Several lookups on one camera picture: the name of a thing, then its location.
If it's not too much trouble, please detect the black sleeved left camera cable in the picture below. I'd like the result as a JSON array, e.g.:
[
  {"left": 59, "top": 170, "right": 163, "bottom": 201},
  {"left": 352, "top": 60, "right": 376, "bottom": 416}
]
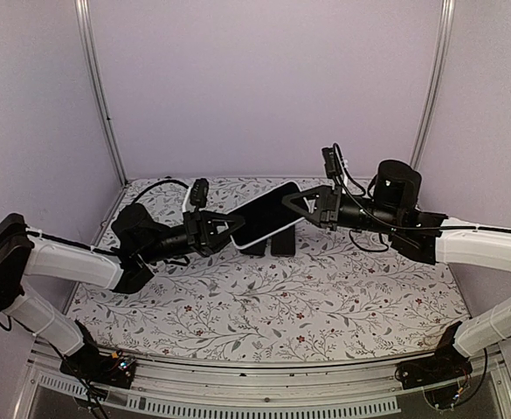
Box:
[{"left": 130, "top": 175, "right": 186, "bottom": 206}]

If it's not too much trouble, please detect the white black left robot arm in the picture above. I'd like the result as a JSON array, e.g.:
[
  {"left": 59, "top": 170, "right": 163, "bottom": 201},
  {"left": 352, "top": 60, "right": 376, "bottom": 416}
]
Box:
[{"left": 0, "top": 203, "right": 245, "bottom": 379}]

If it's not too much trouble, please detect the aluminium frame post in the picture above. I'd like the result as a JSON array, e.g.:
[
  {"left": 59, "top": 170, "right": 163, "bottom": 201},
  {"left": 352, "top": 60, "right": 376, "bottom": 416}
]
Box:
[
  {"left": 410, "top": 0, "right": 456, "bottom": 170},
  {"left": 74, "top": 0, "right": 128, "bottom": 187}
]

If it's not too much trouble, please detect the left aluminium frame post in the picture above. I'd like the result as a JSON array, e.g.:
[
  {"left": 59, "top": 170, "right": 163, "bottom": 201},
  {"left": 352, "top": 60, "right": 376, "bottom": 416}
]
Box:
[{"left": 74, "top": 0, "right": 128, "bottom": 187}]

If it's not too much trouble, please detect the floral patterned table mat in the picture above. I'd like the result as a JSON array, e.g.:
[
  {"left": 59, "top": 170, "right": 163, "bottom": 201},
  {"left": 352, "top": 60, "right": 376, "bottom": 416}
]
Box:
[{"left": 62, "top": 176, "right": 470, "bottom": 363}]

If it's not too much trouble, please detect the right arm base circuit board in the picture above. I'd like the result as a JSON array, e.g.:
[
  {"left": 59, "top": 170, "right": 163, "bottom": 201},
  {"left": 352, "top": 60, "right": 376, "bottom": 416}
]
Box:
[{"left": 394, "top": 321, "right": 488, "bottom": 411}]

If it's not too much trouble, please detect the black smartphone corner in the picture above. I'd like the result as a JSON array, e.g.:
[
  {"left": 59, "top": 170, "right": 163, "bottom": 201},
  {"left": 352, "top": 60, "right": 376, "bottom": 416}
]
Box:
[{"left": 239, "top": 240, "right": 267, "bottom": 258}]

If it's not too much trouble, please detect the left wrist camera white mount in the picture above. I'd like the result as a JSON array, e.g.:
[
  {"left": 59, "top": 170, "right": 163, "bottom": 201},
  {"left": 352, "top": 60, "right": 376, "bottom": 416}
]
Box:
[{"left": 182, "top": 178, "right": 209, "bottom": 213}]

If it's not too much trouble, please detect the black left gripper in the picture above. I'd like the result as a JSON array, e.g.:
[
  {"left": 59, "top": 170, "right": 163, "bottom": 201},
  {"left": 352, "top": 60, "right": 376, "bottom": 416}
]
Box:
[{"left": 139, "top": 210, "right": 248, "bottom": 265}]

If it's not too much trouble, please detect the black smartphone with white edge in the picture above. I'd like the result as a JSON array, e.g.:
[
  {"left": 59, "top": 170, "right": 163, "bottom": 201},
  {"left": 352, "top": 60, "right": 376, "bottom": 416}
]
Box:
[{"left": 230, "top": 181, "right": 303, "bottom": 250}]

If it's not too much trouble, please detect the right aluminium frame post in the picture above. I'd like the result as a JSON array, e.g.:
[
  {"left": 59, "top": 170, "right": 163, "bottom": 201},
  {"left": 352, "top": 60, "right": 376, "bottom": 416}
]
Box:
[{"left": 410, "top": 0, "right": 456, "bottom": 170}]

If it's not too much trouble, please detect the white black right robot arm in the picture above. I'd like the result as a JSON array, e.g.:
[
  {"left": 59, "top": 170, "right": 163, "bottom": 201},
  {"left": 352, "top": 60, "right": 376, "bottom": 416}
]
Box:
[{"left": 282, "top": 157, "right": 511, "bottom": 381}]

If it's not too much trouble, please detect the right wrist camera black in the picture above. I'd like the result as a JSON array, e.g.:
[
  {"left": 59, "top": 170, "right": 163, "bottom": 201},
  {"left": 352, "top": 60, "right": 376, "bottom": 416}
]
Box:
[{"left": 321, "top": 143, "right": 349, "bottom": 187}]

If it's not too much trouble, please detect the aluminium front rail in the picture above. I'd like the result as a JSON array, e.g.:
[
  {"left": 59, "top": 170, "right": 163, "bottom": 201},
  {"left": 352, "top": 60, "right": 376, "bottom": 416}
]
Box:
[{"left": 13, "top": 341, "right": 511, "bottom": 418}]

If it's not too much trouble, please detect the black right camera cable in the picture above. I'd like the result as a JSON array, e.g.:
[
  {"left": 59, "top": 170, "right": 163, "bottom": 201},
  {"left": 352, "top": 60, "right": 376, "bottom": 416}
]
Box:
[{"left": 331, "top": 142, "right": 479, "bottom": 254}]

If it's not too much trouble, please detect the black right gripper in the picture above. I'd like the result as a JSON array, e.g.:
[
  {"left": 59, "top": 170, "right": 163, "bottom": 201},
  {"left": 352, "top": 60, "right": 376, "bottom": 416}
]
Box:
[{"left": 282, "top": 183, "right": 402, "bottom": 236}]

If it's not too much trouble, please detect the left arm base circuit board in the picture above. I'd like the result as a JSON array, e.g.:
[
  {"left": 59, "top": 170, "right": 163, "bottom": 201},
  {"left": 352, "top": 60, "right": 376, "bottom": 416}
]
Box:
[{"left": 59, "top": 321, "right": 136, "bottom": 389}]

